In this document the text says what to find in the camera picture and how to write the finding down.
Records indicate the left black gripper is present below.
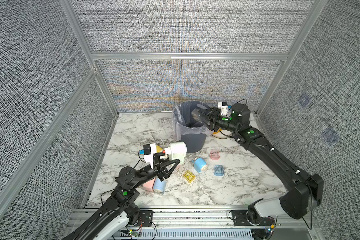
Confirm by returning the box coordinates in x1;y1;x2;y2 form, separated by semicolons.
131;152;178;191

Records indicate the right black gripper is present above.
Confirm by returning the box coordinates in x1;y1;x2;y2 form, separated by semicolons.
201;108;243;137

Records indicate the yellow pencil sharpener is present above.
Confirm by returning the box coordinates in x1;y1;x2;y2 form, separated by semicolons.
156;145;164;153

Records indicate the dark grey trash bin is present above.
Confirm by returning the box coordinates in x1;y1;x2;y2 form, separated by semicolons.
172;101;212;153

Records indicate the green pencil sharpener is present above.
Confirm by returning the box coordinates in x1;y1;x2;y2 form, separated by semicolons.
163;142;187;165

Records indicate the light blue pencil sharpener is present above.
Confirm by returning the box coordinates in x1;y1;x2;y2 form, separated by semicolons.
153;178;166;194

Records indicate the clear yellow shavings tray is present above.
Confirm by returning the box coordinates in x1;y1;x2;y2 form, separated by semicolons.
183;170;196;184

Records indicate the clear pink shavings tray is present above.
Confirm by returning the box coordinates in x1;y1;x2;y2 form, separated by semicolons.
210;149;220;161

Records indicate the bright blue pencil sharpener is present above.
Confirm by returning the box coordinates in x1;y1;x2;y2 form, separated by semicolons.
192;158;208;173

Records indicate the clear blue shavings tray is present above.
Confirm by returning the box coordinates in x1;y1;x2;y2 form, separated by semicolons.
214;165;225;177

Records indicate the clear grey shavings tray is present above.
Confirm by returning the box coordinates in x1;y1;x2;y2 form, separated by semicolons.
191;109;204;123

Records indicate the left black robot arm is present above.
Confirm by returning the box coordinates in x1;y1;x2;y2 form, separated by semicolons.
64;153;181;240

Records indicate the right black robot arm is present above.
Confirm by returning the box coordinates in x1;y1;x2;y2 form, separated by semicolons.
192;103;324;226

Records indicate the left pink pencil sharpener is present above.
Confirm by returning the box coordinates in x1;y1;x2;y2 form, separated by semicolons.
143;178;156;192

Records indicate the yellow white patterned bowl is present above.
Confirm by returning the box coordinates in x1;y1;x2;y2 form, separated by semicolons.
212;130;226;139

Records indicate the clear plastic bin liner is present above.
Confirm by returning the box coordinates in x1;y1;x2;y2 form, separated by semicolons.
172;101;212;141

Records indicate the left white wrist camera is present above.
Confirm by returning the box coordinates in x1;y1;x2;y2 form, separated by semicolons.
139;144;157;169

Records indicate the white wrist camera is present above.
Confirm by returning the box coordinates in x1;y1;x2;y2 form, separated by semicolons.
139;144;157;169
218;102;230;117

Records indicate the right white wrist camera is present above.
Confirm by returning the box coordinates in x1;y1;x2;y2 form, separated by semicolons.
218;102;230;117

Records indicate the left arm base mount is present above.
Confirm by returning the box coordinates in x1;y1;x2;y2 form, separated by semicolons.
128;210;154;227

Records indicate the aluminium front rail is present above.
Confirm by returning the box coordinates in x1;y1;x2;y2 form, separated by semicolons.
66;206;319;231

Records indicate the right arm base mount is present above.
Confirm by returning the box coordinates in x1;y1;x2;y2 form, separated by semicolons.
228;210;276;227

